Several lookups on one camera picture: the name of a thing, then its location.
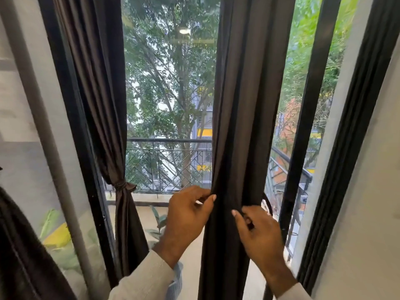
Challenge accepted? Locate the yellow cardboard box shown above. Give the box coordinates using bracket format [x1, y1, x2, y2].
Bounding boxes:
[43, 223, 73, 249]

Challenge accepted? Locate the rubber plant in grey pot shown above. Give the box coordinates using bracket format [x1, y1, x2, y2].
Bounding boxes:
[145, 205, 183, 300]

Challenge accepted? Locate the person's left forearm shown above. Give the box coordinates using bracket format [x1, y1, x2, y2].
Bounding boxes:
[107, 250, 175, 300]

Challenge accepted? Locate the person's left hand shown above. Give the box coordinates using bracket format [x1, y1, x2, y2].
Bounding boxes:
[152, 185, 217, 269]

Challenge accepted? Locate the curtain tie with white tag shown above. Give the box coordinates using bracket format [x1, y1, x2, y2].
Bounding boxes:
[112, 180, 138, 193]

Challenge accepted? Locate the person's right forearm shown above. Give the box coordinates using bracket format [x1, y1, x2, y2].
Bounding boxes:
[276, 282, 313, 300]

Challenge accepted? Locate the black metal balcony railing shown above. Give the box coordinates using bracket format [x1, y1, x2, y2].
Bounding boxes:
[105, 137, 313, 257]

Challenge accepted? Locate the dark brown curtain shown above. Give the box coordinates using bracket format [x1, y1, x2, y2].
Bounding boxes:
[197, 0, 297, 300]
[51, 0, 150, 278]
[0, 167, 77, 300]

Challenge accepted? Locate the person's right hand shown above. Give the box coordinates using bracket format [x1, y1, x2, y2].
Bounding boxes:
[231, 205, 298, 298]

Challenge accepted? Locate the orange brick building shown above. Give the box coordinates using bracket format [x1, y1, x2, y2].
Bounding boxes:
[275, 98, 323, 185]

